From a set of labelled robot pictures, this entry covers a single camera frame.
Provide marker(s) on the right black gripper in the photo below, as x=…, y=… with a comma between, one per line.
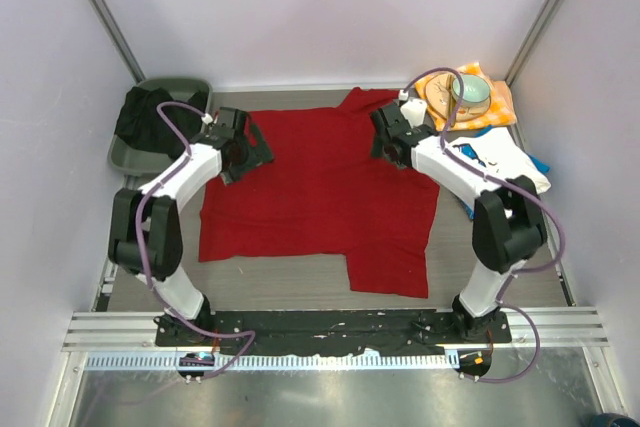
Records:
x=376, y=148

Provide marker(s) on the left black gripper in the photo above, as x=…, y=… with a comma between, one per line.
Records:
x=263, y=155

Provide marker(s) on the red t-shirt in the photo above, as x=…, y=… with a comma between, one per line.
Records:
x=324, y=193

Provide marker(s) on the grey plastic bin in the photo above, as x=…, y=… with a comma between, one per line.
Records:
x=137, y=163

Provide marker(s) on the white daisy print t-shirt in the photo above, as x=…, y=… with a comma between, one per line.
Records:
x=505, y=162

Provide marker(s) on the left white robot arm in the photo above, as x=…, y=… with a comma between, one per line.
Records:
x=145, y=234

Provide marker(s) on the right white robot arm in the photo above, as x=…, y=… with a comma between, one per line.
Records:
x=507, y=227

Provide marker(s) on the beige plate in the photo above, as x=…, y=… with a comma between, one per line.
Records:
x=436, y=97

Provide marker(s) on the wooden chopsticks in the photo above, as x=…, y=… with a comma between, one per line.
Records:
x=451, y=101

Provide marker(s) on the light green bowl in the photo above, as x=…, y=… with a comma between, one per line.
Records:
x=470, y=90

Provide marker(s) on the black t-shirt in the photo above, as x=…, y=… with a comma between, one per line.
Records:
x=140, y=126

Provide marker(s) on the orange checkered cloth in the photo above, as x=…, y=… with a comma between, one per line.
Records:
x=500, y=113

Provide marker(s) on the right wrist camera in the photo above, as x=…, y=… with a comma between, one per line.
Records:
x=412, y=108

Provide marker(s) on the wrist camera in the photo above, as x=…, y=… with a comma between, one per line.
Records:
x=412, y=108
x=210, y=121

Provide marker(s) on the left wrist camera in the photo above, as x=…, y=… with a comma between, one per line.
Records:
x=210, y=121

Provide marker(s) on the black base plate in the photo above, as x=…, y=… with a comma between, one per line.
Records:
x=337, y=333

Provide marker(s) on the white slotted cable duct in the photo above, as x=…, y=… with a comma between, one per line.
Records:
x=201, y=361

